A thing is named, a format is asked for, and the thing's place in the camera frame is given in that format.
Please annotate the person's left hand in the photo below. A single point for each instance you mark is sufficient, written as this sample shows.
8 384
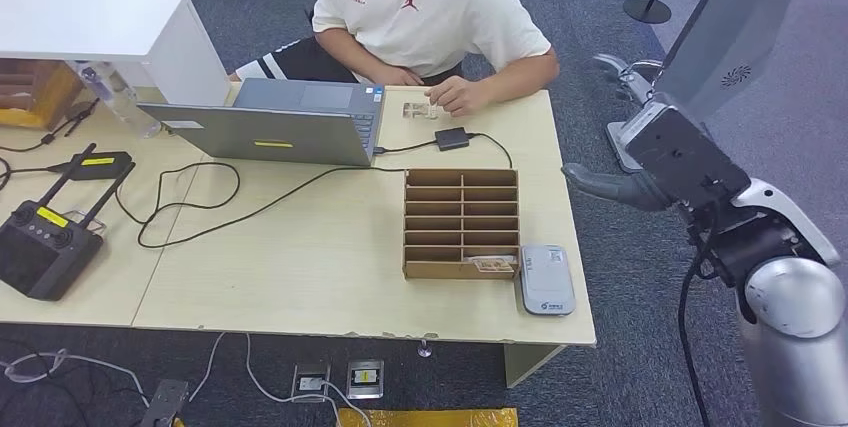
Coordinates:
460 96

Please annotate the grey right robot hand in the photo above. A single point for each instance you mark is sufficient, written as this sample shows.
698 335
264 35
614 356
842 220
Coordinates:
616 189

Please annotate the person's right hand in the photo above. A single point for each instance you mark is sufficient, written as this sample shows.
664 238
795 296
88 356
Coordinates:
401 76

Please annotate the person's left forearm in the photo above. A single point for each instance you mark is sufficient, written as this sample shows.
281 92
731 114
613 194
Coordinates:
523 76

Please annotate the person's right forearm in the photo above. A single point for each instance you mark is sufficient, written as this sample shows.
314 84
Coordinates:
348 50

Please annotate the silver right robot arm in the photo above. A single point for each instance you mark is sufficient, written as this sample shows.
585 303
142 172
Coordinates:
795 298

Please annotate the person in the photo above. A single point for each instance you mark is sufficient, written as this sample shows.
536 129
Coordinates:
424 13

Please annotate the wooden card organizer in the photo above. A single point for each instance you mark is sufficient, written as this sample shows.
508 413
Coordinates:
462 212

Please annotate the grey card reader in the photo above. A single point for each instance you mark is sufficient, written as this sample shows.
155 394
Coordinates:
546 281

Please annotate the room key card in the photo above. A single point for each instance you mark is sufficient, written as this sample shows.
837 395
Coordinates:
491 266

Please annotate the black USB hub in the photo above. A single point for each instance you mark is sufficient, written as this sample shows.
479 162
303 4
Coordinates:
452 139

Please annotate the chrome stanchion base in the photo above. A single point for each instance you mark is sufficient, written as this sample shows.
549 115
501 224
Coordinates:
652 67

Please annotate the grey laptop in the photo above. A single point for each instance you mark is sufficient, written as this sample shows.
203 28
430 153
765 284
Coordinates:
262 136

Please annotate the beige desk leg panel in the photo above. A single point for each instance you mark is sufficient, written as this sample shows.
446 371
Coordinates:
530 364

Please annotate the silver kiosk stand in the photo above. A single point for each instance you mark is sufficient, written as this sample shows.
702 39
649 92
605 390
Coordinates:
735 33

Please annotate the metal desk foot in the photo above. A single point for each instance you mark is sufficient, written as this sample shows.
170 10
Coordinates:
424 349

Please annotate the clear plastic bottle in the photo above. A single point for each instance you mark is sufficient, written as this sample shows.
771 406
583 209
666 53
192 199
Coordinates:
119 96

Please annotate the yellow bag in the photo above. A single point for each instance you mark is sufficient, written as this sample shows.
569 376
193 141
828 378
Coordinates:
430 418

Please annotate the silver floor socket cover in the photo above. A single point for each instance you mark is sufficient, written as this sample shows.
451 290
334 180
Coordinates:
365 379

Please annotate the white shelf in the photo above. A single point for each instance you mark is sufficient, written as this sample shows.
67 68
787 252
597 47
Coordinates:
99 20

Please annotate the black yellow-labelled power brick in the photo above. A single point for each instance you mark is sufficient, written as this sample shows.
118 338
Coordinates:
96 166

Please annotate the open floor socket box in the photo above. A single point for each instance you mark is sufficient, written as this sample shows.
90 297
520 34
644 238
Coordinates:
311 383

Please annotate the wooden box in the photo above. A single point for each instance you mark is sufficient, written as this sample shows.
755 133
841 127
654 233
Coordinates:
40 89

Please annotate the black remote controller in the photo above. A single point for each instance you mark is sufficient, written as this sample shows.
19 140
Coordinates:
42 252

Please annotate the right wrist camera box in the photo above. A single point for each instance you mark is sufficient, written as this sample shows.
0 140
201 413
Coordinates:
682 156

